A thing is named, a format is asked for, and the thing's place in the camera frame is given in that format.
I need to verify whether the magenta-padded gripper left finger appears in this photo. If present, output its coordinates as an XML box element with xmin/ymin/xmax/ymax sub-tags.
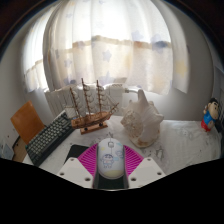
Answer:
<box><xmin>56</xmin><ymin>143</ymin><xmax>100</xmax><ymax>190</ymax></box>

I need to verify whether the large white conch shell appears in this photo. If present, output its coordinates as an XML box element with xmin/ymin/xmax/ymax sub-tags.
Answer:
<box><xmin>120</xmin><ymin>88</ymin><xmax>165</xmax><ymax>149</ymax></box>

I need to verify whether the white radiator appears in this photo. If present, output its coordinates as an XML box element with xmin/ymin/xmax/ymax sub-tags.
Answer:
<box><xmin>44</xmin><ymin>83</ymin><xmax>141</xmax><ymax>118</ymax></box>

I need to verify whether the wooden model sailing ship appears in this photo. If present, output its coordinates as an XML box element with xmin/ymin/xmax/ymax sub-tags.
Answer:
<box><xmin>64</xmin><ymin>77</ymin><xmax>120</xmax><ymax>136</ymax></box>

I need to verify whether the white printed tablecloth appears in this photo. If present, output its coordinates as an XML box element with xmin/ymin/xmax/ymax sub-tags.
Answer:
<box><xmin>23</xmin><ymin>114</ymin><xmax>224</xmax><ymax>176</ymax></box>

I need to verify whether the white star-print curtain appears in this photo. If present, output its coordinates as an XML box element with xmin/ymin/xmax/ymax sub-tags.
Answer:
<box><xmin>19</xmin><ymin>0</ymin><xmax>191</xmax><ymax>96</ymax></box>

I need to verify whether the orange wooden chair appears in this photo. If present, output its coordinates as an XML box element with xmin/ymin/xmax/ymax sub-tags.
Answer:
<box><xmin>9</xmin><ymin>100</ymin><xmax>46</xmax><ymax>163</ymax></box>

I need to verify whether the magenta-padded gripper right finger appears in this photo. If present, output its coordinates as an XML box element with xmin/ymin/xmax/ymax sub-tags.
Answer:
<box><xmin>123</xmin><ymin>143</ymin><xmax>167</xmax><ymax>190</ymax></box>

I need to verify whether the black keyboard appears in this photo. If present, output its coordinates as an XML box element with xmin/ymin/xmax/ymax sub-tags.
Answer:
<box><xmin>25</xmin><ymin>111</ymin><xmax>76</xmax><ymax>167</ymax></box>

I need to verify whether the cartoon boy figurine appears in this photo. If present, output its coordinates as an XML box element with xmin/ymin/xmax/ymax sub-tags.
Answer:
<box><xmin>200</xmin><ymin>97</ymin><xmax>221</xmax><ymax>133</ymax></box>

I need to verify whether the black mouse pad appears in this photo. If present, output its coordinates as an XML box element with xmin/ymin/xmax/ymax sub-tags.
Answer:
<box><xmin>63</xmin><ymin>143</ymin><xmax>90</xmax><ymax>164</ymax></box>

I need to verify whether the white cartoon-print computer mouse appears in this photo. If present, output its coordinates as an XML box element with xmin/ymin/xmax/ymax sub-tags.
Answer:
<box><xmin>96</xmin><ymin>137</ymin><xmax>126</xmax><ymax>180</ymax></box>

